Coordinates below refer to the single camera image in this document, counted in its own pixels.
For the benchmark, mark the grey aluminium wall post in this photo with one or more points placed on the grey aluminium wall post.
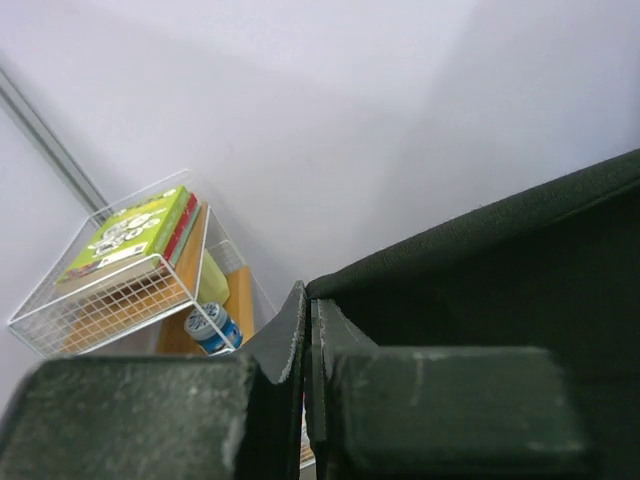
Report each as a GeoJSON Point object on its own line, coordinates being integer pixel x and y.
{"type": "Point", "coordinates": [54, 153]}

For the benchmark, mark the white wire shelf rack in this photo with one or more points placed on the white wire shelf rack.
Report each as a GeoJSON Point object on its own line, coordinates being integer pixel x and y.
{"type": "Point", "coordinates": [148, 291]}

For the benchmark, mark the yellow green bottle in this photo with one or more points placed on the yellow green bottle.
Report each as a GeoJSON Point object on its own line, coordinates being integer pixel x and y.
{"type": "Point", "coordinates": [213, 286]}

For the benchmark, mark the blue lidded jar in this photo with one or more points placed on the blue lidded jar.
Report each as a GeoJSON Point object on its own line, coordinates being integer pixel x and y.
{"type": "Point", "coordinates": [213, 329]}

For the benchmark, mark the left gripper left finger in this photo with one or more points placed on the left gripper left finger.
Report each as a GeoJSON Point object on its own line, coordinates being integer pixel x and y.
{"type": "Point", "coordinates": [234, 416]}

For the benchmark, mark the green cover book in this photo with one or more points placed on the green cover book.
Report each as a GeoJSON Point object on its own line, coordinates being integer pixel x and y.
{"type": "Point", "coordinates": [129, 235]}

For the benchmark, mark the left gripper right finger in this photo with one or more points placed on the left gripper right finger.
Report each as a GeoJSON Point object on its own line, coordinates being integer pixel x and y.
{"type": "Point", "coordinates": [457, 412]}

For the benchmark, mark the red cover book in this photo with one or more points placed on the red cover book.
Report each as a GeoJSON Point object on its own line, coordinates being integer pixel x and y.
{"type": "Point", "coordinates": [182, 230]}

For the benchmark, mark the black long sleeve shirt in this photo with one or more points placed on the black long sleeve shirt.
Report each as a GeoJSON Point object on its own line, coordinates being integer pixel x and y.
{"type": "Point", "coordinates": [555, 266]}

